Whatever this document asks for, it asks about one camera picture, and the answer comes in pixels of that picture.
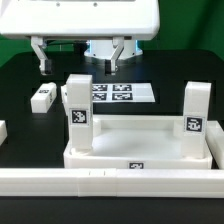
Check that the white desk top tray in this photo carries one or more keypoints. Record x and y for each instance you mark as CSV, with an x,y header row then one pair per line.
x,y
136,142

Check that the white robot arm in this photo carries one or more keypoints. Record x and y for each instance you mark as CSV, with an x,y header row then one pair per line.
x,y
113,20

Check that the fiducial marker sheet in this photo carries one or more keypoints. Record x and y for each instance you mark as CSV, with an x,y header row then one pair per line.
x,y
122,92

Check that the white front fence bar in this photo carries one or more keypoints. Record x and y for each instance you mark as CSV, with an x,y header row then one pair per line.
x,y
112,182

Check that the white fence block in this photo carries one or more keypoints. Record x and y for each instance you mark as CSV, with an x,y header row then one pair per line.
x,y
215,140
3,131

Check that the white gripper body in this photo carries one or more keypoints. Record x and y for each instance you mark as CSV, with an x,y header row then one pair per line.
x,y
80,19

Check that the white right fence block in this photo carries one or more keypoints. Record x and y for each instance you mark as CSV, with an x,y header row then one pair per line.
x,y
215,140

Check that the white left fence block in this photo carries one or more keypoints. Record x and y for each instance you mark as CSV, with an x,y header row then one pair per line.
x,y
3,131

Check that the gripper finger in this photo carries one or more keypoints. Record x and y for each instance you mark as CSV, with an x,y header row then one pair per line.
x,y
118,47
38,44

